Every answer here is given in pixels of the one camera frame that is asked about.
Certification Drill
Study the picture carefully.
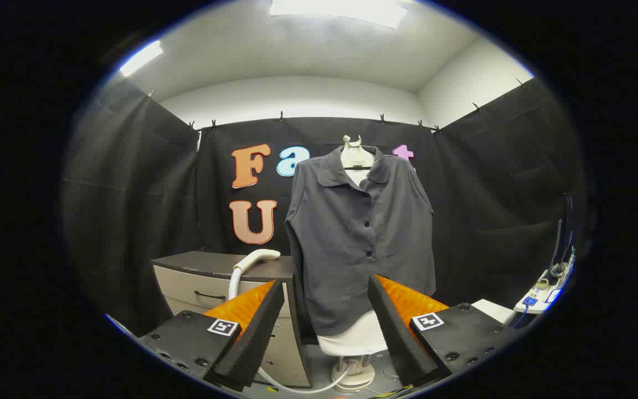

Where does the narrow ceiling light panel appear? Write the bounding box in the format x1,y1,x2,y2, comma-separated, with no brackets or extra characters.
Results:
119,40,163,77

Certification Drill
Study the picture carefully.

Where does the white mannequin torso stand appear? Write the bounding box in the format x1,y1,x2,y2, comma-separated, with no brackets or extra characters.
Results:
317,135,389,393

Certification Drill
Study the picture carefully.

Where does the row of black cloth clips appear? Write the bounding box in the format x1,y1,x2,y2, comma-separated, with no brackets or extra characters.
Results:
145,78,526,136

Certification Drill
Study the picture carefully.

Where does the dark grey button shirt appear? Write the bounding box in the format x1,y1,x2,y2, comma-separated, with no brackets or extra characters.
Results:
284,145,437,337

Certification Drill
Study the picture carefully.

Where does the large ceiling light panel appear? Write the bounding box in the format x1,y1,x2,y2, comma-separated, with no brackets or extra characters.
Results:
269,0,408,29

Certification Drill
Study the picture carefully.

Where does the grey drawer cabinet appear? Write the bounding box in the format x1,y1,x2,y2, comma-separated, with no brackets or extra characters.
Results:
151,250,313,388

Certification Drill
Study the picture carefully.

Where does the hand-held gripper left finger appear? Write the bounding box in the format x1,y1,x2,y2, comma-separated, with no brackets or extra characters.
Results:
137,279,286,391

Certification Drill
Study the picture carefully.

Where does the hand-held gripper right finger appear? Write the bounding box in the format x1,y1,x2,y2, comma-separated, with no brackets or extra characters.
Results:
367,274,519,387

